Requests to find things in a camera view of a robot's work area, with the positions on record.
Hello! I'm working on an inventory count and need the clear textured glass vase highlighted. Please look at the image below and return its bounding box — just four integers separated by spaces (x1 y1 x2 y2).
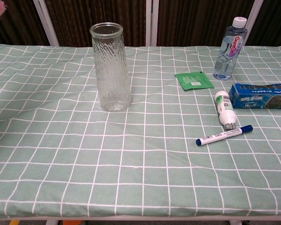
89 22 133 113

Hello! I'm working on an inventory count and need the green checked tablecloth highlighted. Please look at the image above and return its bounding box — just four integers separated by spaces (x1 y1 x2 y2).
0 44 281 218

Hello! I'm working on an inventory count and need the green foil sachet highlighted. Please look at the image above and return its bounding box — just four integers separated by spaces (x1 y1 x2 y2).
174 71 214 91

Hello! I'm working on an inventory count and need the small white plastic bottle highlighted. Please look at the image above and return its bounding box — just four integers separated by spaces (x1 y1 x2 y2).
214 90 237 131

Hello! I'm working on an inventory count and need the blue and white marker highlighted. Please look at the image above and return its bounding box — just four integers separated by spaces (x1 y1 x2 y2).
195 125 253 147

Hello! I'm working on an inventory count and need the clear plastic water bottle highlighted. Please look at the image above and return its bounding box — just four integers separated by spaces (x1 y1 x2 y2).
212 16 249 81

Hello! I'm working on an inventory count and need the blue cookie package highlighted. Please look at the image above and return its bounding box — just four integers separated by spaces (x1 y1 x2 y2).
228 82 281 109

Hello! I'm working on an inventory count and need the white metal frame post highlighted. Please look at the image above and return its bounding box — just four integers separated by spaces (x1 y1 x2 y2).
32 0 60 47
146 0 159 47
244 0 265 45

